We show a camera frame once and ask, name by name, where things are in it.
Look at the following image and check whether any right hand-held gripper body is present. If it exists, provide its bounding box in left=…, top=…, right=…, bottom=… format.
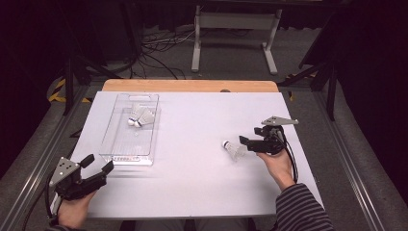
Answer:
left=245, top=115, right=299, bottom=157

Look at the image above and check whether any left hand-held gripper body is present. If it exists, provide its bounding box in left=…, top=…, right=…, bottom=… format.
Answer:
left=48, top=156, right=108, bottom=202

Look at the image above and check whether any clear plastic bin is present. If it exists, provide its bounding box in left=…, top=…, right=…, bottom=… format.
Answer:
left=98, top=92, right=163, bottom=167

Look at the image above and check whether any person's left hand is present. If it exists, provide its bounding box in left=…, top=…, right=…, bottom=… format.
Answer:
left=57, top=190, right=97, bottom=230

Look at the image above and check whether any person's right hand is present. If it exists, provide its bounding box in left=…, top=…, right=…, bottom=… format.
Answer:
left=256, top=148, right=296, bottom=193

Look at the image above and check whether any white table board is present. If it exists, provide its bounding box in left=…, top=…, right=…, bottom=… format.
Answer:
left=67, top=90, right=326, bottom=220

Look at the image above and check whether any yellow black floor tape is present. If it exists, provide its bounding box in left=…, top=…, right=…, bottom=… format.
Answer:
left=47, top=78, right=92, bottom=104

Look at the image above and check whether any black tripod stand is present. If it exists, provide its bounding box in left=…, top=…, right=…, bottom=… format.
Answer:
left=62, top=52, right=123, bottom=116
left=277, top=61, right=339, bottom=122

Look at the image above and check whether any right hand-held gripper cable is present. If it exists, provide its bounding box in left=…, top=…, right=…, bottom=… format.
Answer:
left=276, top=127, right=299, bottom=185

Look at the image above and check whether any hand-held gripper cable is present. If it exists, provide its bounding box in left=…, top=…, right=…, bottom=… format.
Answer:
left=20, top=174, right=62, bottom=231
left=276, top=127, right=299, bottom=185

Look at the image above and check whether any left hand-held gripper cable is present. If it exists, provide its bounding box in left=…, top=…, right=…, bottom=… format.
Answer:
left=20, top=174, right=62, bottom=231

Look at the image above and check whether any aluminium floor rail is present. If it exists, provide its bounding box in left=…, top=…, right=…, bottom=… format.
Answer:
left=312, top=90, right=387, bottom=231
left=0, top=84, right=94, bottom=231

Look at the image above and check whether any white metal stand frame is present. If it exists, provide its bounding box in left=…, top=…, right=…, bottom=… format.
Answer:
left=191, top=4, right=284, bottom=76

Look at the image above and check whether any bundle of floor cables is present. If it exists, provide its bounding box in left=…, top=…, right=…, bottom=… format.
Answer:
left=129, top=27, right=196, bottom=81

